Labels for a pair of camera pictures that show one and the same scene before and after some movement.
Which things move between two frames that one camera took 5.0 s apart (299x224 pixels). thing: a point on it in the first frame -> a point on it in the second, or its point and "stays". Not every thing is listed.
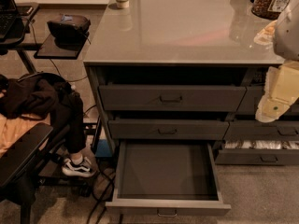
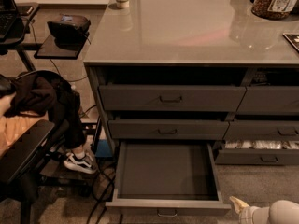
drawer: x=169 y=129 stays
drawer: x=252 y=130 stays
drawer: x=166 y=178 stays
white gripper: x=288 y=35 -> x=251 y=216
